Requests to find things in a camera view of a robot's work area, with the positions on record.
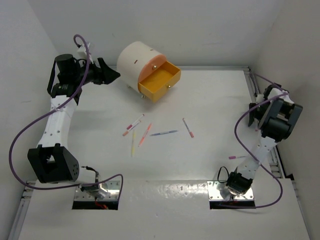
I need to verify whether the metal base plate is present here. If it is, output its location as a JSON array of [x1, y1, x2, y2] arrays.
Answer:
[[207, 180, 255, 202], [74, 180, 121, 202]]

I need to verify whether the blue ballpoint pen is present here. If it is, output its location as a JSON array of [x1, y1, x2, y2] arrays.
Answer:
[[150, 130, 178, 137]]

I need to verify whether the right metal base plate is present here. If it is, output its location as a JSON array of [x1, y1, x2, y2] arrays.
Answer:
[[207, 180, 255, 202]]

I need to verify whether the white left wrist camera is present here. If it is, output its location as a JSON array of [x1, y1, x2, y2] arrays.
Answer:
[[77, 42, 95, 60]]

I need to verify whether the orange thin pen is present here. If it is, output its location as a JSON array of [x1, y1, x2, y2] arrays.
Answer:
[[138, 122, 153, 147]]

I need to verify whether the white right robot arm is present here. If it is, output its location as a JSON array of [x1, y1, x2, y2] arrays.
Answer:
[[226, 84, 303, 195]]

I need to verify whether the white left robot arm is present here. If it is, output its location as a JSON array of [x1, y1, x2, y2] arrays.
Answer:
[[27, 54, 121, 199]]

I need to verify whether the yellow thin pen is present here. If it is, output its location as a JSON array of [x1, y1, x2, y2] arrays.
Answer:
[[130, 129, 136, 158]]

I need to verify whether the peach cap white marker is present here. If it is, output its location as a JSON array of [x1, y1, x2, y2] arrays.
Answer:
[[122, 120, 141, 137]]

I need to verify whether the magenta cap white marker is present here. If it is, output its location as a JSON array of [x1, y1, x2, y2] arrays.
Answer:
[[126, 114, 145, 130]]

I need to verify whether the white round drawer cabinet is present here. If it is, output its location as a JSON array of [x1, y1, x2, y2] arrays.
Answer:
[[116, 41, 181, 103]]

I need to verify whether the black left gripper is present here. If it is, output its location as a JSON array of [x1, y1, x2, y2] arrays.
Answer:
[[72, 57, 120, 87]]

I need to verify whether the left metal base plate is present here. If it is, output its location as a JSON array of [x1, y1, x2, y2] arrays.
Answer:
[[74, 180, 121, 202]]

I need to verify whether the salmon cap white marker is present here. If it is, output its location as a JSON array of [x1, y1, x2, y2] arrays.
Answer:
[[182, 118, 194, 138]]

